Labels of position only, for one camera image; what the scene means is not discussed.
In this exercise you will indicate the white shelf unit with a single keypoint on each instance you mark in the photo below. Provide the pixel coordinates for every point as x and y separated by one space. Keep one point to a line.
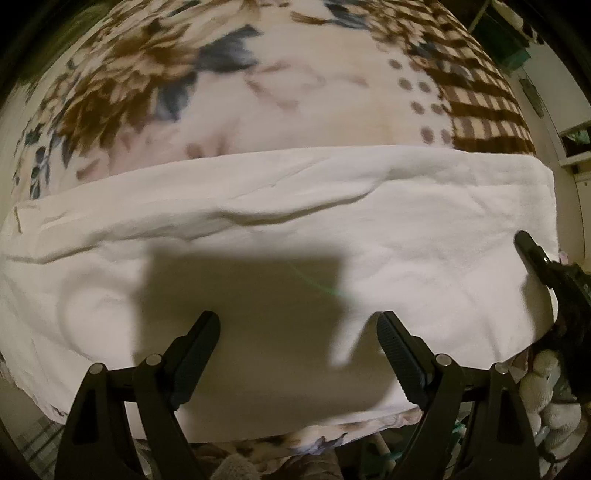
575 143

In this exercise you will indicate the floral printed blanket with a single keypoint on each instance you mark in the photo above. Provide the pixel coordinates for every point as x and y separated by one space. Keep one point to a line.
277 78

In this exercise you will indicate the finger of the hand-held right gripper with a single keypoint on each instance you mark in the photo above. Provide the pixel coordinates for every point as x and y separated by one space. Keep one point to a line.
531 251

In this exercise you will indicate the white towel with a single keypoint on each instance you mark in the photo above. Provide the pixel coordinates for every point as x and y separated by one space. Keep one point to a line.
286 258

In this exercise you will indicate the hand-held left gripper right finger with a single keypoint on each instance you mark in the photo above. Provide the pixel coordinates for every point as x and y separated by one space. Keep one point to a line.
400 357

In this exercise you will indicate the white plush toy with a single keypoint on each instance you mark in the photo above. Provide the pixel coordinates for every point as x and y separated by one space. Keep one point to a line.
549 397

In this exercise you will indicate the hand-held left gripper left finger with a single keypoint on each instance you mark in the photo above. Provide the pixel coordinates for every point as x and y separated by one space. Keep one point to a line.
194 364

